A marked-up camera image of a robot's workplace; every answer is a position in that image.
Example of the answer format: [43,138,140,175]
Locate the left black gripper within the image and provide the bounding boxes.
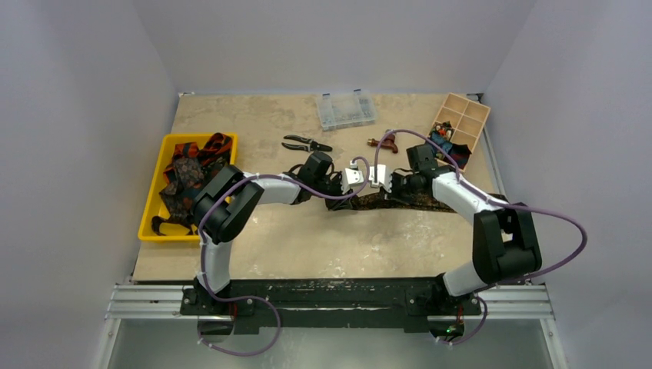
[311,172,352,211]

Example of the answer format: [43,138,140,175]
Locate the dark brown patterned tie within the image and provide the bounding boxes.
[325,192,511,214]

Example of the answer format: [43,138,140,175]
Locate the wooden compartment tray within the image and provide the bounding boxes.
[427,93,491,172]

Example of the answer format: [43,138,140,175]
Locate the yellow plastic bin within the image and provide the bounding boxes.
[138,133,213,243]

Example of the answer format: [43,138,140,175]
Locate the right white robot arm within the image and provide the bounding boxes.
[389,145,542,313]

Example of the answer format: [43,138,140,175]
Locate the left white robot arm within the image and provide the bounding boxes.
[191,153,355,314]

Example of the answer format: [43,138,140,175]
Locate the dark red rolled tie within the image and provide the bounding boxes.
[448,144,472,170]

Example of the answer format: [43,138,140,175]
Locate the clear plastic organizer box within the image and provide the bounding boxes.
[315,89,378,131]

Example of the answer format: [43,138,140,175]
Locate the orange black striped tie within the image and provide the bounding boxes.
[162,132,237,181]

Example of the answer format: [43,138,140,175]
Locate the brown floral tie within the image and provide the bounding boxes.
[159,158,205,214]

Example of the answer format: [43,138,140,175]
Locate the black tie orange hearts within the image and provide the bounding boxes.
[151,164,224,235]

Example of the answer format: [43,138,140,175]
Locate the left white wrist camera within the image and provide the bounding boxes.
[341,168,367,194]

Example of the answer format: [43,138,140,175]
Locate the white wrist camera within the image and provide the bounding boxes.
[368,165,393,193]
[341,168,367,194]

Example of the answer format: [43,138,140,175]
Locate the black handled pliers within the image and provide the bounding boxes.
[281,135,333,152]

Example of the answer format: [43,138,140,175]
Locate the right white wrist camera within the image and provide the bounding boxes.
[368,165,393,193]

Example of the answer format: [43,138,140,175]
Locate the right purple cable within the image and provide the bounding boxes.
[374,128,588,346]

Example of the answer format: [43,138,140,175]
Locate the purple cable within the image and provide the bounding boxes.
[195,156,371,357]
[374,128,588,346]

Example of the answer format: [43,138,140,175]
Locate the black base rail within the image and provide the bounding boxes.
[107,278,553,338]

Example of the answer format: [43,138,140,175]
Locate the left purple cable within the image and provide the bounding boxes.
[195,156,371,357]

